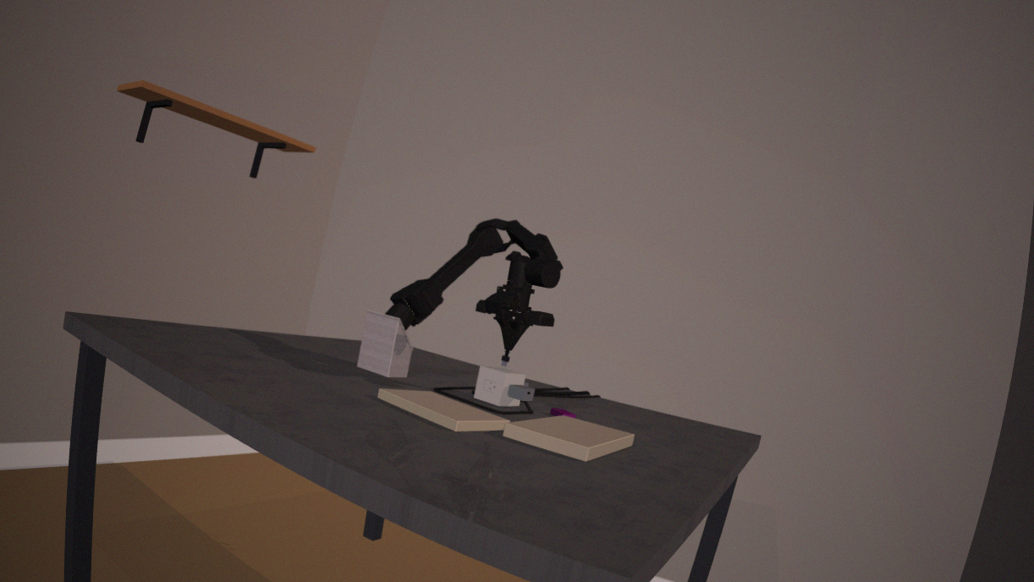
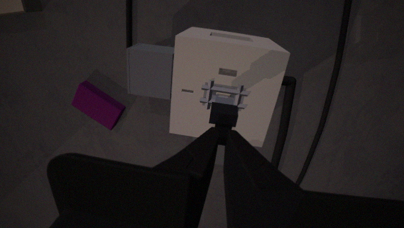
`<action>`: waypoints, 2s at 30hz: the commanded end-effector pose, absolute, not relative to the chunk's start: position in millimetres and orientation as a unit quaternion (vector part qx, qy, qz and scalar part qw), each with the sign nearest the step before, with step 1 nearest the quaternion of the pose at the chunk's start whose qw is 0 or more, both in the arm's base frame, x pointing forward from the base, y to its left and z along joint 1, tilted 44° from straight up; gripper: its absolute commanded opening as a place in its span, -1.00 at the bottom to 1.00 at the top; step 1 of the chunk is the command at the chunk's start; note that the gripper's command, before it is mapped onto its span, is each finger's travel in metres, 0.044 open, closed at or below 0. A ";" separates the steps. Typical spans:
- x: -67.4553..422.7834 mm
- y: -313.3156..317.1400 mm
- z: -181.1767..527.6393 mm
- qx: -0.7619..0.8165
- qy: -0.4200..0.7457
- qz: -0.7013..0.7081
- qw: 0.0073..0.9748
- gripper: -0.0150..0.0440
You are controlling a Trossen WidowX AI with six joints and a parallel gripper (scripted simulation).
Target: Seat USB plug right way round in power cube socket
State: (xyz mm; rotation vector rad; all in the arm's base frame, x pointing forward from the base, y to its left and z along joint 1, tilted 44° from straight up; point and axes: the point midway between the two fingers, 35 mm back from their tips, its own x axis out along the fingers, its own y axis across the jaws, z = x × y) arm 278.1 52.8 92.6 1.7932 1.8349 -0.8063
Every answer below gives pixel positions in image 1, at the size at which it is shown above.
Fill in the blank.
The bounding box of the beige flat board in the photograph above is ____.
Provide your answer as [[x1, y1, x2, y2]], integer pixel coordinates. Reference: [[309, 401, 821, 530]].
[[377, 388, 510, 432]]

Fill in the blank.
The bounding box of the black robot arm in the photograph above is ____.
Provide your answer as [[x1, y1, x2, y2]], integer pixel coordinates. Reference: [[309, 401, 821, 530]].
[[385, 219, 562, 330]]

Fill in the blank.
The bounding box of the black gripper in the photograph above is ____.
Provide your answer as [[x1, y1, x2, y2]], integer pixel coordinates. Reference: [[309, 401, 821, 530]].
[[476, 281, 555, 351]]

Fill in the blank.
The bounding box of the flat beige slab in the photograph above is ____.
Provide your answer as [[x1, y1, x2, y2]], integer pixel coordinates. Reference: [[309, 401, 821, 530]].
[[503, 415, 635, 462]]

